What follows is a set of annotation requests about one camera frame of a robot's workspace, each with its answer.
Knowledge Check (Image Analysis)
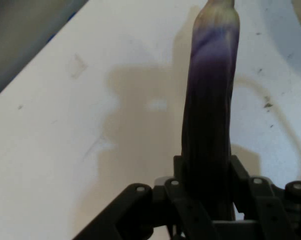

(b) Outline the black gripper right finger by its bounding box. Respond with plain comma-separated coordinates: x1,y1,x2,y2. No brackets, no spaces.
229,154,301,240

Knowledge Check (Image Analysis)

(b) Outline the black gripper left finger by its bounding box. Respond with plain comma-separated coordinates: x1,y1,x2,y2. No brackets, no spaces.
72,154,216,240

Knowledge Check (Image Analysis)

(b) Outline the purple eggplant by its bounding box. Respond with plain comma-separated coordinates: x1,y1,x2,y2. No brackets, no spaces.
181,0,241,222

